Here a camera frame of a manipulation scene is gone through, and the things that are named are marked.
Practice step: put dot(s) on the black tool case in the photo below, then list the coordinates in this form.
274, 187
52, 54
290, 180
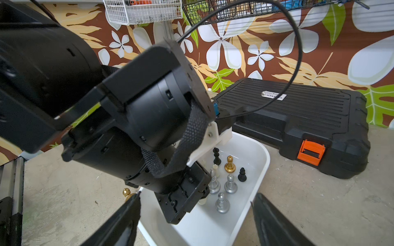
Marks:
321, 127

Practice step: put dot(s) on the gold chess piece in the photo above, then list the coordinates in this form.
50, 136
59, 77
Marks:
127, 194
230, 167

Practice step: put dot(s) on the white storage box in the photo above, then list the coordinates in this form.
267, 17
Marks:
218, 221

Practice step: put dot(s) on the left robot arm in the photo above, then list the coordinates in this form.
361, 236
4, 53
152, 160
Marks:
139, 123

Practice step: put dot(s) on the black wire basket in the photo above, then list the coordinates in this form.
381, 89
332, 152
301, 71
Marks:
195, 11

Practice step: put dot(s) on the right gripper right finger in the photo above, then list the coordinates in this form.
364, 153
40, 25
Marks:
273, 228

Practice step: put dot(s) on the black chess pawn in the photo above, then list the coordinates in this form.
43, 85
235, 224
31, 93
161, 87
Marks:
242, 175

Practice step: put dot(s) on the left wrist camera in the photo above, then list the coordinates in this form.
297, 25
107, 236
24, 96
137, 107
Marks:
217, 133

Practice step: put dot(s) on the black chess piece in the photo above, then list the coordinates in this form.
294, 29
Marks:
217, 160

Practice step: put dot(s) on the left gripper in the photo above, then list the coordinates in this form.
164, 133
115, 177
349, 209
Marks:
191, 187

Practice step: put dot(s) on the white chess piece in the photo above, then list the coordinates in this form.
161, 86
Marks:
216, 170

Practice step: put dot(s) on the silver chess piece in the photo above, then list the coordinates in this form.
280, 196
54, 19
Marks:
222, 204
230, 186
214, 185

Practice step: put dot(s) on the white wire basket left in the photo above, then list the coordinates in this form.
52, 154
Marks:
142, 12

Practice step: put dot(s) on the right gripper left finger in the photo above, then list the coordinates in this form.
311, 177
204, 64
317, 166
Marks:
121, 228

